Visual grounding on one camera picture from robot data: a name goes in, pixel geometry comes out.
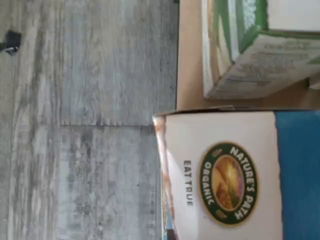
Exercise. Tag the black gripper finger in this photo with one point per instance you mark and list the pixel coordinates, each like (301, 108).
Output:
(171, 235)

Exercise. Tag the black floor object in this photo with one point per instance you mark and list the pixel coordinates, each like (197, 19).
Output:
(11, 42)

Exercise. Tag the blue white oatmeal box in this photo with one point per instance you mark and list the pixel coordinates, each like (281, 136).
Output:
(225, 175)

